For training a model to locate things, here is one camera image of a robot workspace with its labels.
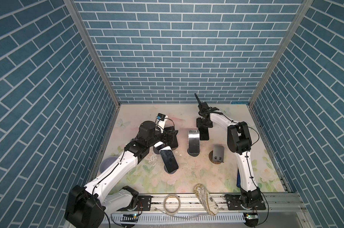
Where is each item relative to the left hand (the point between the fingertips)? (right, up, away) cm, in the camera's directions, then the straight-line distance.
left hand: (171, 128), depth 77 cm
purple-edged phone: (-2, -18, +3) cm, 18 cm away
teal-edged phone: (+14, -9, +10) cm, 19 cm away
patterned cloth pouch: (+20, -38, -7) cm, 43 cm away
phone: (-10, -13, +17) cm, 24 cm away
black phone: (+21, -5, +19) cm, 29 cm away
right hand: (+21, +1, +30) cm, 37 cm away
